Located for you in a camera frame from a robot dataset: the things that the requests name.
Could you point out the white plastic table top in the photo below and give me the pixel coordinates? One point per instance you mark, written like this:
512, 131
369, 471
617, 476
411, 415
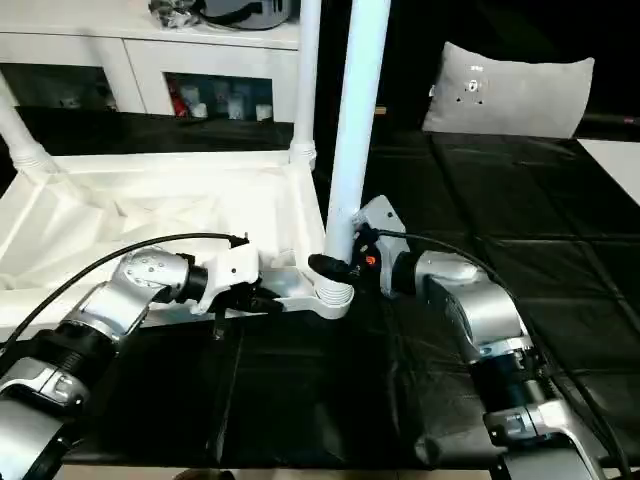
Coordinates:
175, 200

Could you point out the white plastic table leg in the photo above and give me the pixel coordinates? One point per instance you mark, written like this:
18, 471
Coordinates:
355, 125
306, 75
22, 140

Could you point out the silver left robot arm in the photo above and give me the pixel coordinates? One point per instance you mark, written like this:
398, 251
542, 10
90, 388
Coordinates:
130, 285

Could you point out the black quilted mat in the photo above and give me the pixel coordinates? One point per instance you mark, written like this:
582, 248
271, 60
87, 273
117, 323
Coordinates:
500, 200

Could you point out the black cabinet with gold label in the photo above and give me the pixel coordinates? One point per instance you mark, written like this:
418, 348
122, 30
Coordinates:
415, 60

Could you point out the grey cushion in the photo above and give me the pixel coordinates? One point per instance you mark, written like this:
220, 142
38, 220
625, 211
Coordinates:
510, 95

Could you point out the white sideboard with glass doors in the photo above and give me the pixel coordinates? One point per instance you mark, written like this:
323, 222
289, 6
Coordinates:
150, 55

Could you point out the white flat panel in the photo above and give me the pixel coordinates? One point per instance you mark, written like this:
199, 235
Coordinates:
615, 165

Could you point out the grey helmet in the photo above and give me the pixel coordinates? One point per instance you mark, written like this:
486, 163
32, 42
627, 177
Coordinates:
250, 12

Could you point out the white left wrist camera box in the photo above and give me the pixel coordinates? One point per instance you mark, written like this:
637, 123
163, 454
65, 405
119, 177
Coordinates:
230, 265

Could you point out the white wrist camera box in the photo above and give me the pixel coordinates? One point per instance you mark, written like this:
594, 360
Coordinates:
230, 265
385, 220

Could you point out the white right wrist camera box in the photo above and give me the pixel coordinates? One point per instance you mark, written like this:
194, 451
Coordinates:
385, 220

